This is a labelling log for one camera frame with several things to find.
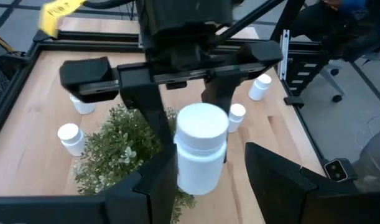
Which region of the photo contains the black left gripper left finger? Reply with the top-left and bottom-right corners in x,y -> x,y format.
104,144 -> 179,224

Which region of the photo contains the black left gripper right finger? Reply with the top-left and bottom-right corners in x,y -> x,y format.
244,142 -> 362,224

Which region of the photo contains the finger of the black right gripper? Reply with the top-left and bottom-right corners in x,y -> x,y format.
118,63 -> 175,153
201,72 -> 250,115

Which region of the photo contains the white pill bottle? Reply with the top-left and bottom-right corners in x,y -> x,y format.
173,102 -> 230,196
57,123 -> 86,157
69,94 -> 97,115
227,103 -> 247,134
248,73 -> 273,102

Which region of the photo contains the green potted plant, black pot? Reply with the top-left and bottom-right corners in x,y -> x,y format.
72,104 -> 197,224

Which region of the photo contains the grey rounded object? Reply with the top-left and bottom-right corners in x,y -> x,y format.
352,126 -> 380,193

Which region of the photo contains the grey office chair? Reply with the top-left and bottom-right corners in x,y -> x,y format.
318,40 -> 380,104

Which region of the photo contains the yellow label tag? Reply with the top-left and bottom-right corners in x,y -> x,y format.
38,0 -> 87,39

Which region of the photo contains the person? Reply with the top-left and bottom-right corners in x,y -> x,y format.
290,0 -> 380,63

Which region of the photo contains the small black table camera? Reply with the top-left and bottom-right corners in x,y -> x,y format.
324,157 -> 359,184

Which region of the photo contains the white aluminium profile post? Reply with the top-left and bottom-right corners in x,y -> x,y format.
278,29 -> 291,81

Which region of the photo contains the black tagged cable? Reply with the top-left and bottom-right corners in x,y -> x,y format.
82,0 -> 137,10

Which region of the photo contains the black aluminium table frame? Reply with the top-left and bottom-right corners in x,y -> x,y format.
0,0 -> 330,177

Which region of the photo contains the black slotted frame brace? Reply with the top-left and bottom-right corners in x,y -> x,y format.
284,52 -> 330,109

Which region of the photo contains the long yellow cable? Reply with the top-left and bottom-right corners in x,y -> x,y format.
0,32 -> 16,54

